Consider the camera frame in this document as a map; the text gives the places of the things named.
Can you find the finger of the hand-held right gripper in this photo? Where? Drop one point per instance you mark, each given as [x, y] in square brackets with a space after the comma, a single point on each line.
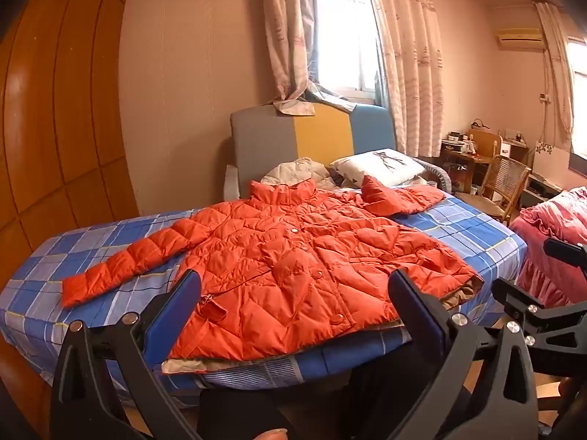
[516, 302]
[566, 252]

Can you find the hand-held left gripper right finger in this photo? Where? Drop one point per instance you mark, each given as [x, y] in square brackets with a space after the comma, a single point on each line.
[419, 318]

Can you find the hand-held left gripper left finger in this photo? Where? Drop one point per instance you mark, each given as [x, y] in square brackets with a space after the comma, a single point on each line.
[176, 311]

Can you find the orange quilted down jacket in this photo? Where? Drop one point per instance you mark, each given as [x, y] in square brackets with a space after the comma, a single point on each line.
[293, 266]

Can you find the pink ruffled bedding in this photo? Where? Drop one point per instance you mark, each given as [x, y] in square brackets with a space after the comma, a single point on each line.
[550, 220]

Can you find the white floral panel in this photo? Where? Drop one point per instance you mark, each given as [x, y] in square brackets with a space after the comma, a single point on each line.
[550, 162]

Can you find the rattan chair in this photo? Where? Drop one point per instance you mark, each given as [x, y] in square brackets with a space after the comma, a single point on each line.
[506, 178]

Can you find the bed with blue plaid sheet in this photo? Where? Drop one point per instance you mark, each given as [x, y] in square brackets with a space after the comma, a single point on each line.
[105, 247]

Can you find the person's legs in dark pants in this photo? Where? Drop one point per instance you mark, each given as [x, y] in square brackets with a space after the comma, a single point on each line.
[238, 412]

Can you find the cluttered wooden desk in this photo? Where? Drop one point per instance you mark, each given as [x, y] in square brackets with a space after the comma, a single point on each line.
[479, 144]

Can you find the grey bolster cushion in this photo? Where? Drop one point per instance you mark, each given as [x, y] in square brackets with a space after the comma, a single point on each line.
[440, 175]

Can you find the side window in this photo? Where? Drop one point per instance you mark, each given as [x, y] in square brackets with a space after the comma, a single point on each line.
[578, 101]

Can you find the white printed pillow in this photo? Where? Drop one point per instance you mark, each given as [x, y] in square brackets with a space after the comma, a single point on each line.
[380, 167]

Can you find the pink patterned curtain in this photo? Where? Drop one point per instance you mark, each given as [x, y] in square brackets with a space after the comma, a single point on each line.
[557, 68]
[408, 55]
[286, 32]

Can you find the beige quilted jacket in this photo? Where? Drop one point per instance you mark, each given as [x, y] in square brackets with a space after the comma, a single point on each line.
[298, 170]

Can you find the grey yellow blue headboard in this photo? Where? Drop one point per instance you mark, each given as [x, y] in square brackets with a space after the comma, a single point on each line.
[266, 142]

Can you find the orange wooden wardrobe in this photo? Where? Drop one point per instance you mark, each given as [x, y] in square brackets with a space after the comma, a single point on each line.
[59, 114]

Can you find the bedroom window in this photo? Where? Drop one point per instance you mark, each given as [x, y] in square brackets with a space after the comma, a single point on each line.
[341, 36]

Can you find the wall air conditioner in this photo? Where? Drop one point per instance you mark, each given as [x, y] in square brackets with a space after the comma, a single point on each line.
[520, 37]

